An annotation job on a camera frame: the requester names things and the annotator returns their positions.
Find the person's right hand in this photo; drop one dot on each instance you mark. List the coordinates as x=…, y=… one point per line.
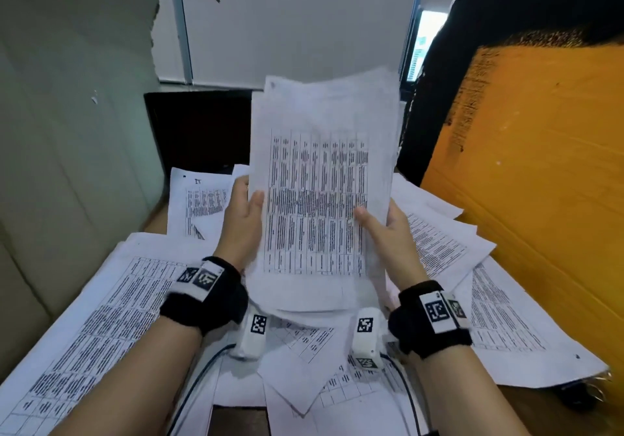
x=397, y=250

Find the person's left hand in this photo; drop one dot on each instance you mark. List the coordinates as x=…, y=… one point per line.
x=239, y=231

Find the aligned stack of printed sheets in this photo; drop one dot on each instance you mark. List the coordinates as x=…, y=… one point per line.
x=322, y=182
x=92, y=333

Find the pile of printed papers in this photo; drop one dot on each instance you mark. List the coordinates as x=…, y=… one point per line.
x=512, y=333

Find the black binder clips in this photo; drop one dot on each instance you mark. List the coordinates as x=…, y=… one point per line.
x=577, y=394

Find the person's right forearm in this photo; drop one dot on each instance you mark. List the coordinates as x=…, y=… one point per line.
x=463, y=396

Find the person's left forearm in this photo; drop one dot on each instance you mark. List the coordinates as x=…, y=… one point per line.
x=136, y=387

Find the black laptop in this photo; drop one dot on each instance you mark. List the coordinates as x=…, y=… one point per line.
x=200, y=128

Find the orange cardboard panel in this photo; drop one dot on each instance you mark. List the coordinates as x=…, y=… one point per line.
x=546, y=182

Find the beige cardboard panel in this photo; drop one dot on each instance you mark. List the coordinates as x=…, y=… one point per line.
x=63, y=158

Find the dark framed window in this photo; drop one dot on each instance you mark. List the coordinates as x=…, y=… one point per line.
x=424, y=41

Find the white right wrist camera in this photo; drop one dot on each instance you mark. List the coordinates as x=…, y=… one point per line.
x=366, y=340

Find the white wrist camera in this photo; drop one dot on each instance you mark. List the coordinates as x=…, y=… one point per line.
x=366, y=340
x=253, y=338

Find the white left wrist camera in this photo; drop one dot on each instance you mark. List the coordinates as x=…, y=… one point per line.
x=253, y=338

